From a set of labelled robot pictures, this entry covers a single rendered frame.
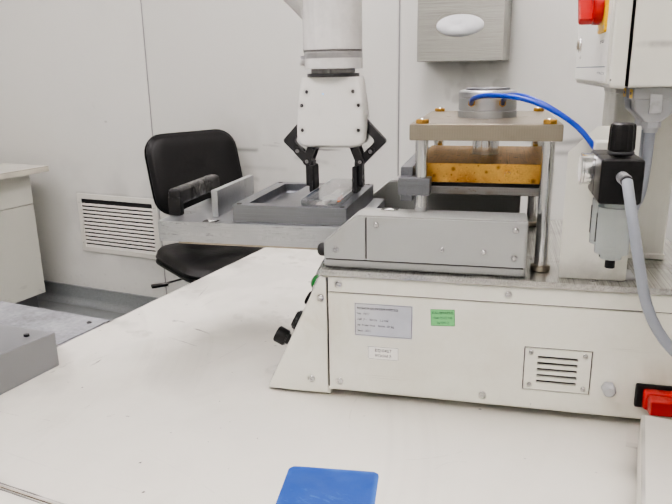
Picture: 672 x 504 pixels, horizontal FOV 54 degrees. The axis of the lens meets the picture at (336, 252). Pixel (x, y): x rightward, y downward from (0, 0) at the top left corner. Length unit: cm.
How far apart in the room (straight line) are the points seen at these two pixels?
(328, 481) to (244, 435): 14
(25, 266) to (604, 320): 309
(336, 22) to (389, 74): 168
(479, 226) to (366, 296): 17
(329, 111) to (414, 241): 24
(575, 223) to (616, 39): 21
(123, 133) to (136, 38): 44
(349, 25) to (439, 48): 149
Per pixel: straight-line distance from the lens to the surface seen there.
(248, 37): 288
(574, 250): 83
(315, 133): 96
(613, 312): 84
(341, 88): 95
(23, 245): 358
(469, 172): 86
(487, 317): 83
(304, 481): 75
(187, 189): 102
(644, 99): 83
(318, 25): 94
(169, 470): 79
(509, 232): 81
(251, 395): 92
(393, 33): 261
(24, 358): 105
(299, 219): 91
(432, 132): 82
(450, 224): 81
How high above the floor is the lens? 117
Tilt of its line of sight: 15 degrees down
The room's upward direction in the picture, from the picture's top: 1 degrees counter-clockwise
